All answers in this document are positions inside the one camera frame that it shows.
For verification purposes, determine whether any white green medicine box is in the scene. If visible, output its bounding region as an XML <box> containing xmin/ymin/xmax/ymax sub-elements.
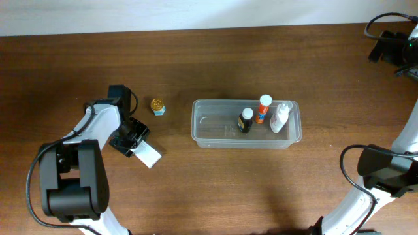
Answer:
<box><xmin>131</xmin><ymin>141</ymin><xmax>162</xmax><ymax>168</ymax></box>

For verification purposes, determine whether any small gold-lidded balm jar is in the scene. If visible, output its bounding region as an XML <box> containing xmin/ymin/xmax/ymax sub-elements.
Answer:
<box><xmin>150</xmin><ymin>99</ymin><xmax>166</xmax><ymax>116</ymax></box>

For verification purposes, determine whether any dark brown medicine bottle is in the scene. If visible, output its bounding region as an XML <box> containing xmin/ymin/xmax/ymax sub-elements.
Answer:
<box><xmin>237</xmin><ymin>108</ymin><xmax>253</xmax><ymax>133</ymax></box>

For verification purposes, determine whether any white spray bottle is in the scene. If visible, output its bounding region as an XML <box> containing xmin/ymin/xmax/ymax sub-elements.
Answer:
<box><xmin>270</xmin><ymin>101</ymin><xmax>293</xmax><ymax>133</ymax></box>

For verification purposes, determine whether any orange tablet tube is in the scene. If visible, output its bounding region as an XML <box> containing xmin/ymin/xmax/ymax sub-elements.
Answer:
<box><xmin>255</xmin><ymin>94</ymin><xmax>272</xmax><ymax>124</ymax></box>

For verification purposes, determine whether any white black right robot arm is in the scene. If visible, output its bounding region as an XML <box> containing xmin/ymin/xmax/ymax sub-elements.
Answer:
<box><xmin>308</xmin><ymin>29</ymin><xmax>417</xmax><ymax>234</ymax></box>

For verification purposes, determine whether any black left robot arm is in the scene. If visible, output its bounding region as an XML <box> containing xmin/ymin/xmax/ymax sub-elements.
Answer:
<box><xmin>34</xmin><ymin>85</ymin><xmax>150</xmax><ymax>234</ymax></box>

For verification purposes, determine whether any clear plastic container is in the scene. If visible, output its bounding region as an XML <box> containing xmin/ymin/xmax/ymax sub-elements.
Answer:
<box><xmin>191</xmin><ymin>99</ymin><xmax>302</xmax><ymax>149</ymax></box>

